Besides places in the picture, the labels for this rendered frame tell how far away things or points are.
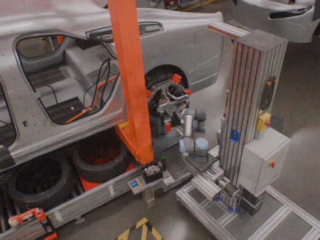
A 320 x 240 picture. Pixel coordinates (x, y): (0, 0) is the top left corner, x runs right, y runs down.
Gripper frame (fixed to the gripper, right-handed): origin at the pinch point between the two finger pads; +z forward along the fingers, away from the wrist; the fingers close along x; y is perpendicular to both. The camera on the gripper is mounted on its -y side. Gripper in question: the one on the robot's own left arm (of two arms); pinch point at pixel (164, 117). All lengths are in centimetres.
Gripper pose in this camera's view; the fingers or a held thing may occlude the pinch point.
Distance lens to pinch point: 329.9
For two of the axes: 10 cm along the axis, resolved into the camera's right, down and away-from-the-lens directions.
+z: -9.6, -1.1, 2.4
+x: 2.6, -5.8, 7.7
